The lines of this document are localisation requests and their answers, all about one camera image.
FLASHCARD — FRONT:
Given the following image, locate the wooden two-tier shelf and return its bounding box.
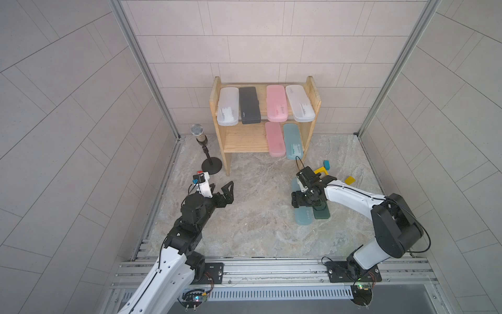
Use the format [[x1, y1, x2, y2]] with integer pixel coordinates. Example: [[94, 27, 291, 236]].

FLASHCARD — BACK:
[[209, 76, 322, 176]]

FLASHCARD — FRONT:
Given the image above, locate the clear white pencil case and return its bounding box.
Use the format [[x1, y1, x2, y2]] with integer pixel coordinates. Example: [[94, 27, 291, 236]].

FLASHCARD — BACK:
[[217, 87, 239, 126], [285, 85, 316, 122]]

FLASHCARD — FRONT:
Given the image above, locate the black pencil case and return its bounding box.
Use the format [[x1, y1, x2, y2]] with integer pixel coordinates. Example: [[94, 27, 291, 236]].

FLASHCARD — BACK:
[[239, 86, 261, 124]]

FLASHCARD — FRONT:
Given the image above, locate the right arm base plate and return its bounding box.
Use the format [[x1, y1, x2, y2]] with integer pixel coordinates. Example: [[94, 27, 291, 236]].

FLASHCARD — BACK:
[[322, 260, 382, 285]]

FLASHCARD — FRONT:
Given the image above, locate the circuit board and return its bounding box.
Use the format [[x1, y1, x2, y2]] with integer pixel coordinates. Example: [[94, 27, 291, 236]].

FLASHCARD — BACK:
[[178, 289, 208, 311], [350, 284, 373, 307]]

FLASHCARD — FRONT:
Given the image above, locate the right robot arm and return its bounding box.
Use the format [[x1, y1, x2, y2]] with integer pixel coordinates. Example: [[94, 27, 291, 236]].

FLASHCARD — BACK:
[[292, 167, 426, 279]]

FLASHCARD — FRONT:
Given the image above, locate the silver microphone on stand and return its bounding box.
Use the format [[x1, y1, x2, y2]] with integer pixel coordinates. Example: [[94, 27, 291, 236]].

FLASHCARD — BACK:
[[191, 124, 222, 175]]

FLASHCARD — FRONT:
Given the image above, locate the dark green pencil case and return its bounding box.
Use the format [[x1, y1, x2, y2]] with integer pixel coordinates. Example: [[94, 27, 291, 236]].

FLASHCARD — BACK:
[[312, 200, 331, 220]]

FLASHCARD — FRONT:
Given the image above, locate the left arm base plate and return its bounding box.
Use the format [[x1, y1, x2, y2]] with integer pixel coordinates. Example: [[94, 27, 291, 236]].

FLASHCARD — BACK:
[[192, 263, 224, 285]]

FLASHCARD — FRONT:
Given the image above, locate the aluminium mounting rail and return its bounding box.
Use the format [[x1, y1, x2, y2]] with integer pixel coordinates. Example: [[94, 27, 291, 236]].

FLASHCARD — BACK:
[[110, 240, 439, 289]]

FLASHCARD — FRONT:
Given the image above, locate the yellow flat square block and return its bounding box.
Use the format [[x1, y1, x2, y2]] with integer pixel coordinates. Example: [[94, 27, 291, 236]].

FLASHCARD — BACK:
[[345, 176, 356, 185]]

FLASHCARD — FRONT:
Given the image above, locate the pink pencil case top shelf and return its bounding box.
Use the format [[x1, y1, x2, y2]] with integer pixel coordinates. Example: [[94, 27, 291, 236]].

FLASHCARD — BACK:
[[266, 85, 288, 122]]

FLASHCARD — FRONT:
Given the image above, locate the light blue pencil case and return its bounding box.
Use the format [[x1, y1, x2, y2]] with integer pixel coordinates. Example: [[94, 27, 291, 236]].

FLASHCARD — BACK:
[[291, 178, 314, 226]]

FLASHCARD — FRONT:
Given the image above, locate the pink pencil case shelf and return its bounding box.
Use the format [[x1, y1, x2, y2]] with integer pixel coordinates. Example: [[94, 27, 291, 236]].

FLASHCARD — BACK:
[[266, 85, 288, 122], [265, 122, 286, 158]]

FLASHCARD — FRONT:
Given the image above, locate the left circuit board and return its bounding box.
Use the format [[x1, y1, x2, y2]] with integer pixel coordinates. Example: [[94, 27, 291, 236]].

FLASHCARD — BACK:
[[178, 289, 208, 311]]

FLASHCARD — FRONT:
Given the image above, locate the right circuit board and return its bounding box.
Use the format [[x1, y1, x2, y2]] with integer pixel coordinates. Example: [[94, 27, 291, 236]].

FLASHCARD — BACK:
[[350, 284, 373, 307]]

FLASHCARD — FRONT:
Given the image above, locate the yellow triangle block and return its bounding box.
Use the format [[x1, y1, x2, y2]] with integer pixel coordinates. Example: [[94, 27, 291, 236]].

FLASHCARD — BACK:
[[315, 167, 329, 175]]

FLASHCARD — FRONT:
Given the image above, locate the teal pencil case with label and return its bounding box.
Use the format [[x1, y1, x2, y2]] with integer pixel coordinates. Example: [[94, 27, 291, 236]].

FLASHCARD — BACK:
[[283, 123, 304, 160]]

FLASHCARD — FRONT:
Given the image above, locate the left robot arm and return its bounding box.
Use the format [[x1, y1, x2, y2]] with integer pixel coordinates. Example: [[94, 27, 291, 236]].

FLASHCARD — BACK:
[[119, 181, 234, 313]]

